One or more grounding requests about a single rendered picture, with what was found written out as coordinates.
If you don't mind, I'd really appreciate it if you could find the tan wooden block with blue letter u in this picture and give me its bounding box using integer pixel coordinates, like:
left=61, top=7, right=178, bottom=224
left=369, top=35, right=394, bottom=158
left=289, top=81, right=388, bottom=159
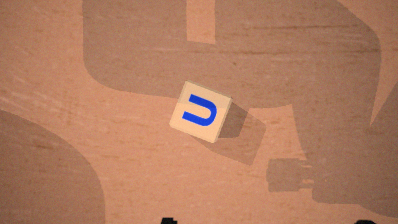
left=169, top=80, right=232, bottom=143

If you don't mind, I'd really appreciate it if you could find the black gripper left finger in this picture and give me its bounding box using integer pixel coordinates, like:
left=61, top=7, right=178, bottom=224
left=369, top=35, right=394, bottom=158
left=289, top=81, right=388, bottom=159
left=161, top=217, right=177, bottom=224

